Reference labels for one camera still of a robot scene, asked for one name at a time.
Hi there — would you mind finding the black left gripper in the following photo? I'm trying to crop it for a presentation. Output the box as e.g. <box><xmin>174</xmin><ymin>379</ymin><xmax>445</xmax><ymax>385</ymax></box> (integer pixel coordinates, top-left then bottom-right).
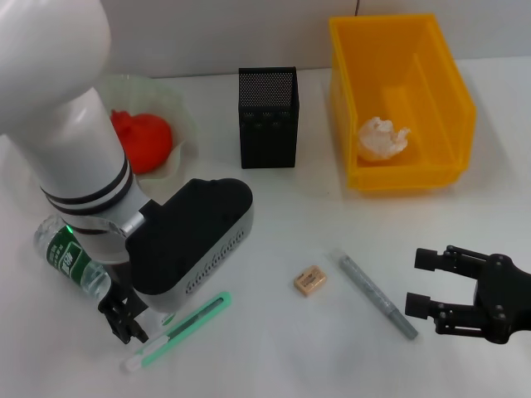
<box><xmin>97</xmin><ymin>258</ymin><xmax>149</xmax><ymax>345</ymax></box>

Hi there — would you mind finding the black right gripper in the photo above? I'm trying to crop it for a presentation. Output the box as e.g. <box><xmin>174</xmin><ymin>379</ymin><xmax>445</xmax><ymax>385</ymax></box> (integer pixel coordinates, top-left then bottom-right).
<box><xmin>404</xmin><ymin>244</ymin><xmax>531</xmax><ymax>346</ymax></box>

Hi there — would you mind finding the green utility knife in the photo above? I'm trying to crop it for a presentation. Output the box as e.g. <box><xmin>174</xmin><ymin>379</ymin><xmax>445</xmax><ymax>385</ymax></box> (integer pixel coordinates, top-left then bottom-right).
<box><xmin>119</xmin><ymin>291</ymin><xmax>232</xmax><ymax>374</ymax></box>

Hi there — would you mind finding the clear bottle with green label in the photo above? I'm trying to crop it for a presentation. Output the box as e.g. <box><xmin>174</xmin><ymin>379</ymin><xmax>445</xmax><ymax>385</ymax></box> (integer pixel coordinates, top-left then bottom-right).
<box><xmin>32</xmin><ymin>214</ymin><xmax>176</xmax><ymax>331</ymax></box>

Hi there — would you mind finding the white paper ball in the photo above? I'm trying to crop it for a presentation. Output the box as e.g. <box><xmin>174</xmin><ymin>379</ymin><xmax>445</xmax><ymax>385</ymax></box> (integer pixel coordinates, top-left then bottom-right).
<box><xmin>357</xmin><ymin>117</ymin><xmax>412</xmax><ymax>161</ymax></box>

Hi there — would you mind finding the red-orange toy orange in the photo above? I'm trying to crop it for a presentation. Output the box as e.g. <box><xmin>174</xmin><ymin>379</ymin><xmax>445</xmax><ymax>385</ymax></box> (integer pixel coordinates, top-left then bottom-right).
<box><xmin>110</xmin><ymin>109</ymin><xmax>173</xmax><ymax>175</ymax></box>

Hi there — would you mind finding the grey marker pen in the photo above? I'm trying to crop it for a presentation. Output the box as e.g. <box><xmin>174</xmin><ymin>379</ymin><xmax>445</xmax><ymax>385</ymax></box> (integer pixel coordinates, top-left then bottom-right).
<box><xmin>331</xmin><ymin>248</ymin><xmax>420</xmax><ymax>341</ymax></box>

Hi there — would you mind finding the beige eraser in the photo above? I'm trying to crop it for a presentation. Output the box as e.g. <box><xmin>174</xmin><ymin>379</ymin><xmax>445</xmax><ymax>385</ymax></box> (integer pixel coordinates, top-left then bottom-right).
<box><xmin>293</xmin><ymin>265</ymin><xmax>329</xmax><ymax>299</ymax></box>

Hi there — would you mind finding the pale green glass fruit plate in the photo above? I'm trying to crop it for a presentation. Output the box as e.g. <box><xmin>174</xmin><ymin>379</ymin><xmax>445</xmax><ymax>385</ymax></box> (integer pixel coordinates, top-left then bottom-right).
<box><xmin>99</xmin><ymin>73</ymin><xmax>199</xmax><ymax>192</ymax></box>

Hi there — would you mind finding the black mesh pen holder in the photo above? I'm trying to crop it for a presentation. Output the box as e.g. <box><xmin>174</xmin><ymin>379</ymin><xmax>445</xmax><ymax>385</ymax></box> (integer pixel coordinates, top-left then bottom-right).
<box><xmin>237</xmin><ymin>66</ymin><xmax>300</xmax><ymax>170</ymax></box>

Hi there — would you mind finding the yellow plastic bin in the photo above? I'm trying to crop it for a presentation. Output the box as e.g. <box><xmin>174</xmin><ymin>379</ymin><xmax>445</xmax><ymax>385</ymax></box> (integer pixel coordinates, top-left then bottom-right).
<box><xmin>329</xmin><ymin>12</ymin><xmax>477</xmax><ymax>192</ymax></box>

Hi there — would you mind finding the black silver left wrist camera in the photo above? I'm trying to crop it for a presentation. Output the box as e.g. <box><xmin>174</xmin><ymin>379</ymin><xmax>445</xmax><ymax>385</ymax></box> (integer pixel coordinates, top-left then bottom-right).
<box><xmin>123</xmin><ymin>177</ymin><xmax>255</xmax><ymax>313</ymax></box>

